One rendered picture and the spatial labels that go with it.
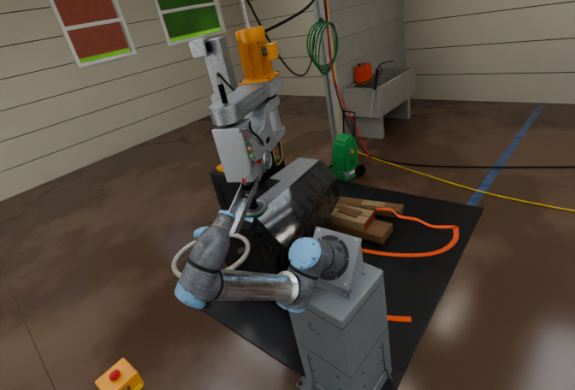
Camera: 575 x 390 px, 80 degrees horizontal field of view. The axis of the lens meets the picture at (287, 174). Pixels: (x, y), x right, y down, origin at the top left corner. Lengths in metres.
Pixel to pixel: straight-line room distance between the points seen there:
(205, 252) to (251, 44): 1.98
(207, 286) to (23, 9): 7.40
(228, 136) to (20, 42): 6.15
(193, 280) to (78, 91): 7.28
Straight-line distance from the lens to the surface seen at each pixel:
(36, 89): 8.11
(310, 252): 1.60
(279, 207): 2.79
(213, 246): 1.20
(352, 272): 1.79
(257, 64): 2.89
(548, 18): 6.87
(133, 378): 1.60
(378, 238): 3.43
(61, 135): 8.22
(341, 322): 1.77
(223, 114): 2.32
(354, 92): 5.63
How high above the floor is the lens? 2.19
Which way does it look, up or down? 26 degrees down
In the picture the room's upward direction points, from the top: 12 degrees counter-clockwise
